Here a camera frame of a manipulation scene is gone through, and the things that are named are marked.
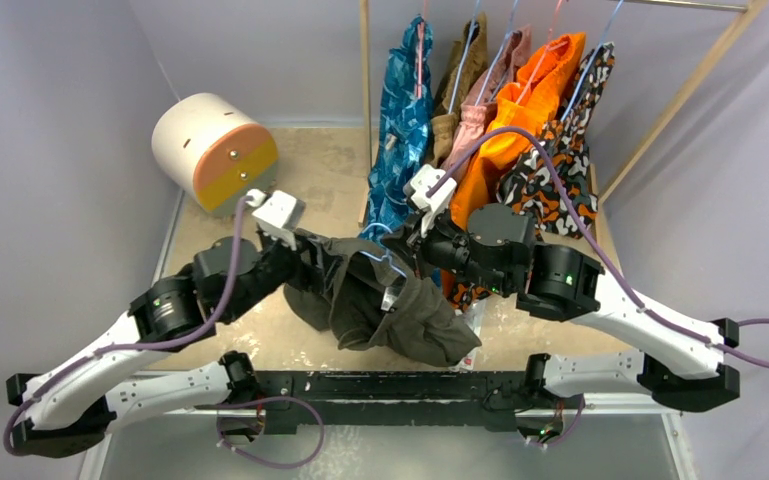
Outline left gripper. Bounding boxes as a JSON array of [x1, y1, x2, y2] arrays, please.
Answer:
[[222, 227, 345, 323]]

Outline light blue hanger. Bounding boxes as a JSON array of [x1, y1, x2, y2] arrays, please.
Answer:
[[359, 222, 407, 278]]

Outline olive green shorts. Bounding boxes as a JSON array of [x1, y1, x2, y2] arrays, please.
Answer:
[[283, 238, 470, 367]]

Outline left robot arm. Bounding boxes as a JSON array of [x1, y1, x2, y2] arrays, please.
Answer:
[[2, 235, 338, 459]]

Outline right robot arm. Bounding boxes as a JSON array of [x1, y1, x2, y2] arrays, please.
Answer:
[[382, 204, 741, 413]]

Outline blue patterned shorts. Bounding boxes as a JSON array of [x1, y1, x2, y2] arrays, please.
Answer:
[[360, 15, 433, 244]]

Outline pink shorts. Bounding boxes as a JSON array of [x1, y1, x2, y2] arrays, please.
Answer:
[[440, 25, 532, 170]]

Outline camouflage orange black shorts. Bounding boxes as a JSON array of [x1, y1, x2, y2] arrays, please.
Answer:
[[446, 40, 616, 313]]

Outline brown shorts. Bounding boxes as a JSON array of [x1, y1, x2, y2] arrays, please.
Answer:
[[425, 12, 488, 166]]

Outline blue hanger of brown shorts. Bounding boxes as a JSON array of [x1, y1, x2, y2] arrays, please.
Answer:
[[446, 0, 482, 114]]

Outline pink hanger of orange shorts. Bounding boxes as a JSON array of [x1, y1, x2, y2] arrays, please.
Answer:
[[516, 0, 564, 105]]

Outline blue hanger of camouflage shorts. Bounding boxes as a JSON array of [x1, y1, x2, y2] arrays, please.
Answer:
[[560, 0, 625, 122]]

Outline white printed tag card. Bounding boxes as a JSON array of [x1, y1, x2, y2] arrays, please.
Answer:
[[451, 299, 487, 372]]

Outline round pastel drawer box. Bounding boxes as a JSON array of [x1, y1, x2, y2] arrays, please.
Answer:
[[151, 93, 279, 217]]

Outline wooden clothes rack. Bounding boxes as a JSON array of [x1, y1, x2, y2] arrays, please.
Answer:
[[356, 0, 769, 230]]

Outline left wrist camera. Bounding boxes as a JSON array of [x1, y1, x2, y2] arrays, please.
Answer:
[[245, 189, 306, 251]]

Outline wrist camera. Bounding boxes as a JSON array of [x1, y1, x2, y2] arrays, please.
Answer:
[[403, 164, 457, 238], [245, 189, 306, 251]]

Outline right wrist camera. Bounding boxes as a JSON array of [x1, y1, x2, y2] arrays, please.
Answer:
[[403, 164, 457, 238]]

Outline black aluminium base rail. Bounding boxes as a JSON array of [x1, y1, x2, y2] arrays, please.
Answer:
[[95, 367, 630, 439]]

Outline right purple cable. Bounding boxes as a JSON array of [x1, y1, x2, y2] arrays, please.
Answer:
[[426, 125, 769, 452]]

